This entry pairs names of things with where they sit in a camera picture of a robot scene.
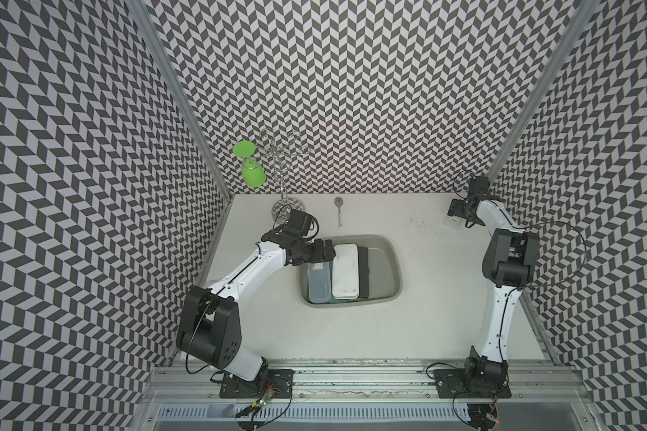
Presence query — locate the clear frosted pencil case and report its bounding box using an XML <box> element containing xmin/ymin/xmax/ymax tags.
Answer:
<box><xmin>307</xmin><ymin>262</ymin><xmax>332</xmax><ymax>305</ymax></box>

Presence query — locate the white pencil case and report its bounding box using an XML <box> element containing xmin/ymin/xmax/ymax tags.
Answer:
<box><xmin>332</xmin><ymin>244</ymin><xmax>361</xmax><ymax>300</ymax></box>

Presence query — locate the black pencil case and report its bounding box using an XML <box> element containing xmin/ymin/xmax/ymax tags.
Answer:
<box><xmin>358</xmin><ymin>246</ymin><xmax>370</xmax><ymax>300</ymax></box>

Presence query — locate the grey-green plastic storage box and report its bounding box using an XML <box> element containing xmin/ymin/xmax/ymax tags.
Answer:
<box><xmin>297</xmin><ymin>235</ymin><xmax>403</xmax><ymax>308</ymax></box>

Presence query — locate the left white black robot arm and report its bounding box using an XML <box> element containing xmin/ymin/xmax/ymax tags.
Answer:
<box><xmin>176</xmin><ymin>210</ymin><xmax>335</xmax><ymax>382</ymax></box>

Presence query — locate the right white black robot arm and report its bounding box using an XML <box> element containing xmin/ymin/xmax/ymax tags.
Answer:
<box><xmin>449</xmin><ymin>176</ymin><xmax>540</xmax><ymax>396</ymax></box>

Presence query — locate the metal spoon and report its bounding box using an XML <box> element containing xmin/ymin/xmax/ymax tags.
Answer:
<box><xmin>334</xmin><ymin>197</ymin><xmax>343</xmax><ymax>229</ymax></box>

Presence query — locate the green plastic goblet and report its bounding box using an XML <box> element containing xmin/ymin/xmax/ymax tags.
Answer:
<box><xmin>233</xmin><ymin>140</ymin><xmax>267</xmax><ymax>189</ymax></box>

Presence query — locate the chrome cup holder stand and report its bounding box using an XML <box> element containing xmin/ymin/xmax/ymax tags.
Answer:
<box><xmin>258</xmin><ymin>129</ymin><xmax>308</xmax><ymax>226</ymax></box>

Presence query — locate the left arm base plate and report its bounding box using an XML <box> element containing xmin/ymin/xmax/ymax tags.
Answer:
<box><xmin>219</xmin><ymin>369</ymin><xmax>295</xmax><ymax>400</ymax></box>

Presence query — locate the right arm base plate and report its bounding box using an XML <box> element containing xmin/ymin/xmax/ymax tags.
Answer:
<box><xmin>431</xmin><ymin>369</ymin><xmax>512</xmax><ymax>400</ymax></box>

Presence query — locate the aluminium rail frame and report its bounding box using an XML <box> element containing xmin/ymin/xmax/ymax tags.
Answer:
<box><xmin>129</xmin><ymin>359</ymin><xmax>605</xmax><ymax>430</ymax></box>

